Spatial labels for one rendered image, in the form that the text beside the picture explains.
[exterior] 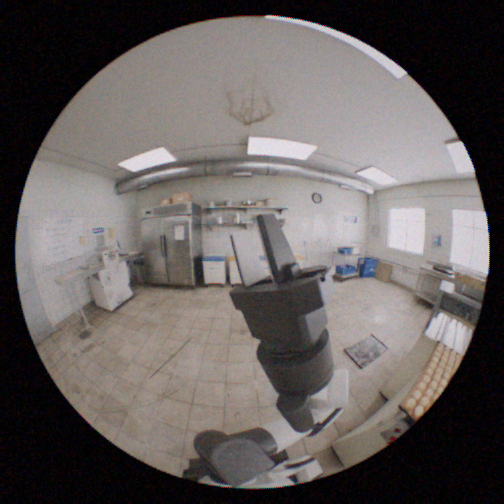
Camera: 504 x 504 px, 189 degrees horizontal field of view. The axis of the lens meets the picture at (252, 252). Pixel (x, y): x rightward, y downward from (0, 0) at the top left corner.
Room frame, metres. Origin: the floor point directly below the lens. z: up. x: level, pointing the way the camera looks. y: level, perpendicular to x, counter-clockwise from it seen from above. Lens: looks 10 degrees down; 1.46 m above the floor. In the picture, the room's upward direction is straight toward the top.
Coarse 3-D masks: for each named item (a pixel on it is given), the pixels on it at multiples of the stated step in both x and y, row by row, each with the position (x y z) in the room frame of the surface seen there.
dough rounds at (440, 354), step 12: (444, 348) -0.01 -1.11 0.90; (432, 360) 0.01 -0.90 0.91; (444, 360) -0.06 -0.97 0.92; (456, 360) -0.15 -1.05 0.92; (432, 372) -0.04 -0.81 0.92; (444, 372) -0.11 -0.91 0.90; (420, 384) -0.03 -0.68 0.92; (432, 384) -0.09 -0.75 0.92; (444, 384) -0.15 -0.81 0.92; (408, 396) -0.03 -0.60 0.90; (420, 396) -0.08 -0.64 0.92; (432, 396) -0.14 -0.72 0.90; (408, 408) -0.07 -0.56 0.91; (420, 408) -0.12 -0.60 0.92
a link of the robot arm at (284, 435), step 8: (336, 416) 0.06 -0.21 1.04; (272, 424) 0.08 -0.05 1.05; (280, 424) 0.07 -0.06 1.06; (288, 424) 0.07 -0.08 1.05; (320, 424) 0.06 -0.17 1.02; (328, 424) 0.05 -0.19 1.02; (272, 432) 0.05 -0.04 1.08; (280, 432) 0.05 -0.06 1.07; (288, 432) 0.05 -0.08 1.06; (296, 432) 0.04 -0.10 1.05; (312, 432) 0.04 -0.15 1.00; (280, 440) 0.03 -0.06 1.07; (288, 440) 0.03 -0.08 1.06; (296, 440) 0.02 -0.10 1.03; (280, 448) 0.01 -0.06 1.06
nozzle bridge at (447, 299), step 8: (440, 288) 0.25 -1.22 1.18; (448, 288) 0.20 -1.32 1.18; (440, 296) 0.23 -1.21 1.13; (448, 296) 0.17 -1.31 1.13; (456, 296) 0.09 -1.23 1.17; (464, 296) 0.03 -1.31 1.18; (440, 304) 0.22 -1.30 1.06; (448, 304) 0.15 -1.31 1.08; (456, 304) 0.08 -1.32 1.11; (464, 304) 0.00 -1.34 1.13; (472, 304) -0.06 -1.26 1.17; (480, 304) -0.14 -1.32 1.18; (432, 312) 0.26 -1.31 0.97; (440, 312) 0.18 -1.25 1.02; (448, 312) 0.11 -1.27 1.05; (456, 312) 0.05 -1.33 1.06; (464, 312) -0.02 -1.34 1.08; (472, 312) -0.10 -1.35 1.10; (456, 320) 0.02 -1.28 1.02; (464, 320) -0.05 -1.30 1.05; (472, 328) -0.15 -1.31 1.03
